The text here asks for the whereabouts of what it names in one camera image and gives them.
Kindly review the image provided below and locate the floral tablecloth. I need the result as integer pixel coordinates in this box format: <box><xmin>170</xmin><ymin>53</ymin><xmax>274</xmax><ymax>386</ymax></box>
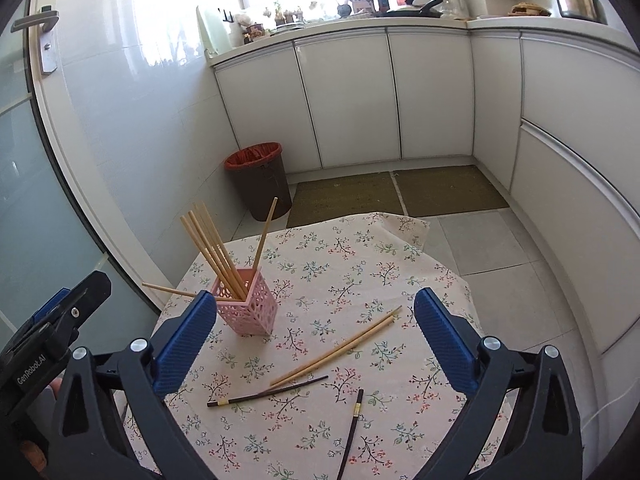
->
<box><xmin>120</xmin><ymin>211</ymin><xmax>512</xmax><ymax>480</ymax></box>

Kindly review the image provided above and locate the woven tray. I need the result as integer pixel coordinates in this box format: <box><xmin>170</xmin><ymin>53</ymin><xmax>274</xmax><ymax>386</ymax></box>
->
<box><xmin>509</xmin><ymin>2</ymin><xmax>551</xmax><ymax>17</ymax></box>

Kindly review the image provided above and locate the brown trash bin red liner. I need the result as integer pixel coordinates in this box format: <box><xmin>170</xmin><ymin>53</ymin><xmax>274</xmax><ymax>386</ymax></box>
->
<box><xmin>223</xmin><ymin>141</ymin><xmax>293</xmax><ymax>223</ymax></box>

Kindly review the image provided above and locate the white door cabinet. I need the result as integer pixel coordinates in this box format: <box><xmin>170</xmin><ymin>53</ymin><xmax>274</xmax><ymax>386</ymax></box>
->
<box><xmin>207</xmin><ymin>17</ymin><xmax>475</xmax><ymax>174</ymax></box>

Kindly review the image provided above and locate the pale green cutting board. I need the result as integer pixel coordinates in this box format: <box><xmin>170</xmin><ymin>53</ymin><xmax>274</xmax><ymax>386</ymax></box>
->
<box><xmin>196</xmin><ymin>5</ymin><xmax>221</xmax><ymax>56</ymax></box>

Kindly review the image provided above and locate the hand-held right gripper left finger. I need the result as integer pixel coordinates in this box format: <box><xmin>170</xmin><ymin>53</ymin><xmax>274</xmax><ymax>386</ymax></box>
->
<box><xmin>47</xmin><ymin>290</ymin><xmax>218</xmax><ymax>480</ymax></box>

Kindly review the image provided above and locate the frosted glass door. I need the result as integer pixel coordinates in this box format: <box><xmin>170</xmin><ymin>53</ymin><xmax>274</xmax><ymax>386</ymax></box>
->
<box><xmin>0</xmin><ymin>25</ymin><xmax>166</xmax><ymax>351</ymax></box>

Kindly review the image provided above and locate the dark brown chopstick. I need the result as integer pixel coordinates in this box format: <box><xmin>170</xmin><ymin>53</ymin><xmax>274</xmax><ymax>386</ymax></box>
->
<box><xmin>336</xmin><ymin>388</ymin><xmax>365</xmax><ymax>467</ymax></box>
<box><xmin>207</xmin><ymin>375</ymin><xmax>329</xmax><ymax>408</ymax></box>

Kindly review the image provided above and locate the pink perforated chopstick holder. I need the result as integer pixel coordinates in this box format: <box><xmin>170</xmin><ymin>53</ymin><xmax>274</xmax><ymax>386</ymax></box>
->
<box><xmin>210</xmin><ymin>267</ymin><xmax>278</xmax><ymax>337</ymax></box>

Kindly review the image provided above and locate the brown floor mat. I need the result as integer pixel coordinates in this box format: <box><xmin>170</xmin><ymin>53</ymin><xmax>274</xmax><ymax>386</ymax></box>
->
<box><xmin>286</xmin><ymin>171</ymin><xmax>405</xmax><ymax>230</ymax></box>
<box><xmin>391</xmin><ymin>164</ymin><xmax>511</xmax><ymax>216</ymax></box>

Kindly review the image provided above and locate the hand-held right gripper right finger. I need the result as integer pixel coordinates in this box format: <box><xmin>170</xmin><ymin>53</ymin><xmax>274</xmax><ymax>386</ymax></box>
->
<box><xmin>414</xmin><ymin>288</ymin><xmax>585</xmax><ymax>480</ymax></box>

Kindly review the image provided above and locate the metal door handle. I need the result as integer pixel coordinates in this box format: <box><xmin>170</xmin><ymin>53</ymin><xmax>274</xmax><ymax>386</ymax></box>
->
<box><xmin>11</xmin><ymin>6</ymin><xmax>60</xmax><ymax>77</ymax></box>

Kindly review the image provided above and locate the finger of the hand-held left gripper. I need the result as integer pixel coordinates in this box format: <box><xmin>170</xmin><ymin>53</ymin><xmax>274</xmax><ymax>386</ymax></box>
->
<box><xmin>0</xmin><ymin>271</ymin><xmax>113</xmax><ymax>369</ymax></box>
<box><xmin>31</xmin><ymin>287</ymin><xmax>72</xmax><ymax>325</ymax></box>

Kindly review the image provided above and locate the white drawer cabinet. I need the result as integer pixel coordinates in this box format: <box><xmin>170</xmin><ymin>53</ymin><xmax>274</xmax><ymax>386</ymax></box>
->
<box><xmin>467</xmin><ymin>17</ymin><xmax>640</xmax><ymax>357</ymax></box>

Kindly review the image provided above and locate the white cable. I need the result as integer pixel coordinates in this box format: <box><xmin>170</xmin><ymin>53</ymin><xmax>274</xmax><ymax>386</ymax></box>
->
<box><xmin>581</xmin><ymin>385</ymin><xmax>622</xmax><ymax>424</ymax></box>

